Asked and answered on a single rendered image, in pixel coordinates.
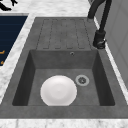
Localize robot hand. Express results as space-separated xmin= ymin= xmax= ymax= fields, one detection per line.
xmin=0 ymin=0 xmax=19 ymax=12

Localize white round plate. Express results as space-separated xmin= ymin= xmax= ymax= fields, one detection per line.
xmin=40 ymin=75 xmax=78 ymax=107

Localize grey sink with draining board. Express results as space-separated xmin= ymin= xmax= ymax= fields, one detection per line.
xmin=0 ymin=16 xmax=128 ymax=121

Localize black tap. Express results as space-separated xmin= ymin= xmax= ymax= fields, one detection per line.
xmin=87 ymin=0 xmax=114 ymax=50

